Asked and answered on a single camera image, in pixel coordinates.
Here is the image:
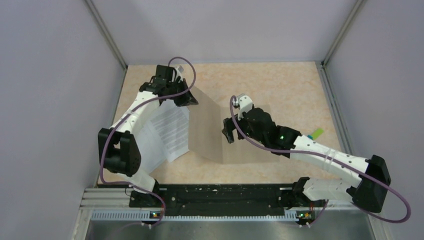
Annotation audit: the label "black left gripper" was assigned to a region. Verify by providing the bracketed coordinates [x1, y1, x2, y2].
[166, 78, 199, 107]

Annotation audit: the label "printed white paper sheets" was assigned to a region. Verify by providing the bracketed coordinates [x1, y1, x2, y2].
[146, 100, 190, 163]

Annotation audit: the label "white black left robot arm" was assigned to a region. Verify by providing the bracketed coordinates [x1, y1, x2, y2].
[98, 65, 198, 209]

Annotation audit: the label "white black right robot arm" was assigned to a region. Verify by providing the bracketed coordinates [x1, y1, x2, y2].
[221, 107, 391, 213]

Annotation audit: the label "blank white paper sheets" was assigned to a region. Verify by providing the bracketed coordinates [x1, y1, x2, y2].
[135, 121, 166, 174]

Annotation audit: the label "light green block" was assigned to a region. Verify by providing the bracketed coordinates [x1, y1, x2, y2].
[310, 128, 324, 140]

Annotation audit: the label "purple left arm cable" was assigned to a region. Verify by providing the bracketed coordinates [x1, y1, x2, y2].
[99, 56, 197, 229]

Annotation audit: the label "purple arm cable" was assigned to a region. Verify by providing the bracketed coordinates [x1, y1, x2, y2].
[229, 95, 412, 228]
[99, 56, 197, 229]

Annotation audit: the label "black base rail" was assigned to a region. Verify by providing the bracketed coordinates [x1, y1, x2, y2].
[128, 183, 327, 218]

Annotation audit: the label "aluminium frame rail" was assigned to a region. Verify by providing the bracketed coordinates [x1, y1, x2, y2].
[79, 188, 132, 209]

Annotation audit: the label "white slotted cable duct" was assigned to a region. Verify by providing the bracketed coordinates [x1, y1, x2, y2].
[91, 210, 299, 222]

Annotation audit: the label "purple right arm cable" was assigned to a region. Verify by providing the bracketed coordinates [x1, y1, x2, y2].
[229, 95, 412, 228]

